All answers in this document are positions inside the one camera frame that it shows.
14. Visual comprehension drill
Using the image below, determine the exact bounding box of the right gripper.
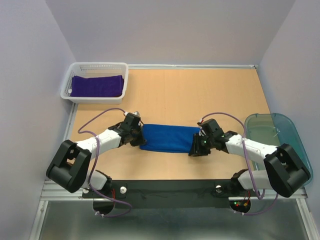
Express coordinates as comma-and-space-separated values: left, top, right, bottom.
188, 132, 214, 156

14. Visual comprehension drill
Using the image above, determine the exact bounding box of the blue towel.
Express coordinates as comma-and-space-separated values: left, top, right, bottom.
139, 124, 200, 153

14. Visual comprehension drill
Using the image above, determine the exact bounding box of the purple towel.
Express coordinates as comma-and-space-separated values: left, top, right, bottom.
70, 75, 124, 98

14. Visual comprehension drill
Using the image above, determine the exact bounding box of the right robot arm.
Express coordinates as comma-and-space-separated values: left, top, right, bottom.
189, 119, 311, 198

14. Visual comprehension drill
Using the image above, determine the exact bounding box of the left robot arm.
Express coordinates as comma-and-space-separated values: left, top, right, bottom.
46, 111, 146, 197

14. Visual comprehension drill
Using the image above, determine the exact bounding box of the teal translucent plastic bin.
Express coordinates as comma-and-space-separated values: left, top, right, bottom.
244, 113, 313, 178

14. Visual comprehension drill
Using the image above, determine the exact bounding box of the white plastic mesh basket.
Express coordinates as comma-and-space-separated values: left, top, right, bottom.
60, 62, 129, 105

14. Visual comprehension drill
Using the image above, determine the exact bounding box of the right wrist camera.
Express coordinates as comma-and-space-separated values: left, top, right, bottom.
197, 119, 206, 126

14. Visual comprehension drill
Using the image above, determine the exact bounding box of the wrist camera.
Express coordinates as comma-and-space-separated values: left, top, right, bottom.
197, 119, 206, 126
123, 111, 141, 118

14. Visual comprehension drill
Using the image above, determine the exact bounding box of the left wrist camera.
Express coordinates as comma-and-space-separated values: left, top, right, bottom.
123, 111, 141, 118

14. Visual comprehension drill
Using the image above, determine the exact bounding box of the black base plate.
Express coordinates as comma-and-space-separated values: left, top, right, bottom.
82, 178, 261, 211

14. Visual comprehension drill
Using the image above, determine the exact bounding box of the aluminium frame rail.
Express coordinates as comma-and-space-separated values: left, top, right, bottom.
29, 103, 78, 240

